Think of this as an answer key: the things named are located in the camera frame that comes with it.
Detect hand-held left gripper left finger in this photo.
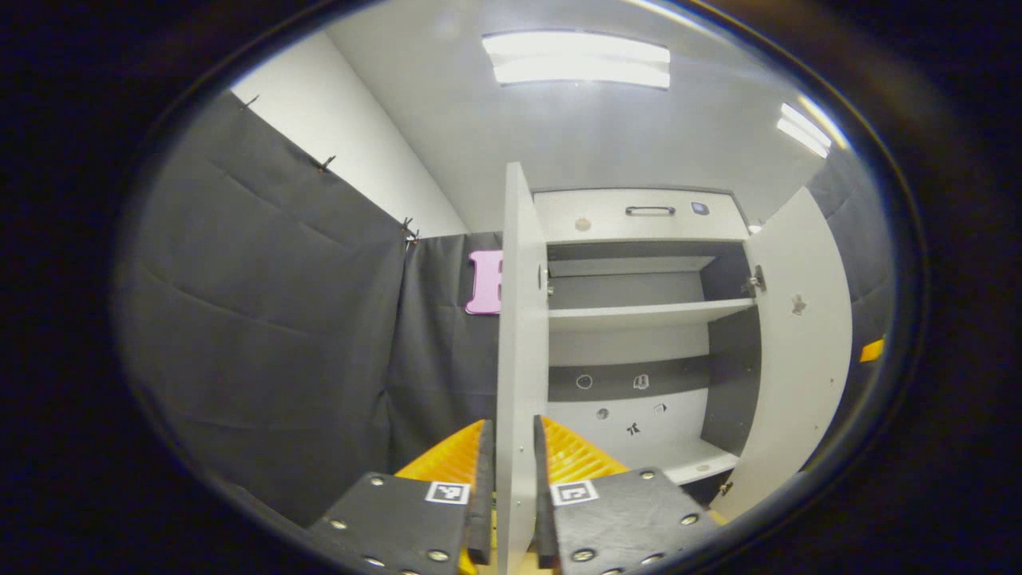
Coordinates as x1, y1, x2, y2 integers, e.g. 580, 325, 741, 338
307, 419, 496, 575

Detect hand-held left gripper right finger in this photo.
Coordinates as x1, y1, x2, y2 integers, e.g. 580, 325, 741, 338
533, 415, 723, 575

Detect white cabinet door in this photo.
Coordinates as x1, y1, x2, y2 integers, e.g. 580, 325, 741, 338
495, 162, 550, 575
711, 186, 854, 521

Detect white double-door shoe cabinet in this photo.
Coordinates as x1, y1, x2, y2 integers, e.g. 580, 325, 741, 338
495, 162, 854, 575

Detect white cabinet drawer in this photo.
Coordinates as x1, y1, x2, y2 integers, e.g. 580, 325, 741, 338
533, 189, 750, 243

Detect ceiling light panel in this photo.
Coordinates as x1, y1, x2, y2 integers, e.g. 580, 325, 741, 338
776, 96, 847, 159
481, 30, 671, 89

